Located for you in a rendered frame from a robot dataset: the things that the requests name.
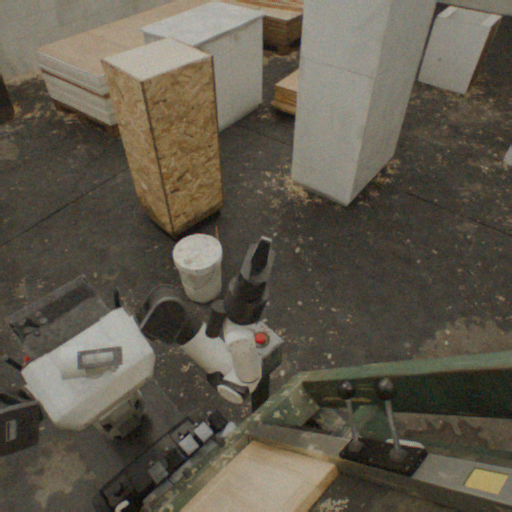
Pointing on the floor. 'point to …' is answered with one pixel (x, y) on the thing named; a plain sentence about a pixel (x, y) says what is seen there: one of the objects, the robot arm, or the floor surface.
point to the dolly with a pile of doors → (286, 95)
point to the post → (260, 394)
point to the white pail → (200, 266)
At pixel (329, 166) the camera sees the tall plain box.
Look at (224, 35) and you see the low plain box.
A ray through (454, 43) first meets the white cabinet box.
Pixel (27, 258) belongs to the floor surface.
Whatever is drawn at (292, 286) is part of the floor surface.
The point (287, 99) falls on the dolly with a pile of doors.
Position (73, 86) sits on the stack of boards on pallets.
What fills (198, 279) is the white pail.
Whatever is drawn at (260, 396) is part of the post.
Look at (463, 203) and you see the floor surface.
